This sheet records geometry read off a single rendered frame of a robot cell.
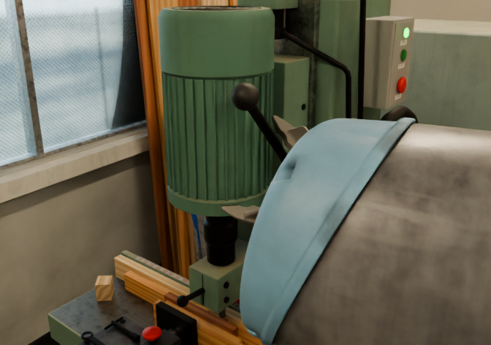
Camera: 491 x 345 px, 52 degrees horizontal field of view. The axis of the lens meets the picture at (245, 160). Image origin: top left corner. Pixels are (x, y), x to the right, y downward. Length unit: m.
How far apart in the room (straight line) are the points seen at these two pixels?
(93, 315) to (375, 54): 0.75
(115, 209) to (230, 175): 1.75
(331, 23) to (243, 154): 0.28
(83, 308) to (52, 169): 1.07
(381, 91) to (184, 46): 0.40
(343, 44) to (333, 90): 0.08
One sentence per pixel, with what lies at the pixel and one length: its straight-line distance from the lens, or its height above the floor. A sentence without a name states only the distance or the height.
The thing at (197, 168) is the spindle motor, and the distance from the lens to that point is 0.76.
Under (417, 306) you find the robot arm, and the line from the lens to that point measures 0.19.
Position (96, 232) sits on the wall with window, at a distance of 2.45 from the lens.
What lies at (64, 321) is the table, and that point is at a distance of 1.12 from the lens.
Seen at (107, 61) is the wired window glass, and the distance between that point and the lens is 2.40.
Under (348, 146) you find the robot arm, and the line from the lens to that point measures 0.21.
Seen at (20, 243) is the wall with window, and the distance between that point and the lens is 2.22.
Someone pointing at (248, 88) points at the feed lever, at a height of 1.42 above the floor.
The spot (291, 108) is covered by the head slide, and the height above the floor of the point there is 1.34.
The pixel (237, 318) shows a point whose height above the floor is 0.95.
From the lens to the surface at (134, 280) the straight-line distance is 1.13.
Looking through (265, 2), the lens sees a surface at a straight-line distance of 0.86.
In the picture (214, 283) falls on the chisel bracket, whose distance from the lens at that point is 0.88.
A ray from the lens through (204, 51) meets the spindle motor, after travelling 0.71.
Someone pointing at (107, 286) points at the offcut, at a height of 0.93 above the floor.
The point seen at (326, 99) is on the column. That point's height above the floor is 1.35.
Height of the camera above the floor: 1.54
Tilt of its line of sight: 20 degrees down
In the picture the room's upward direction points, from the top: straight up
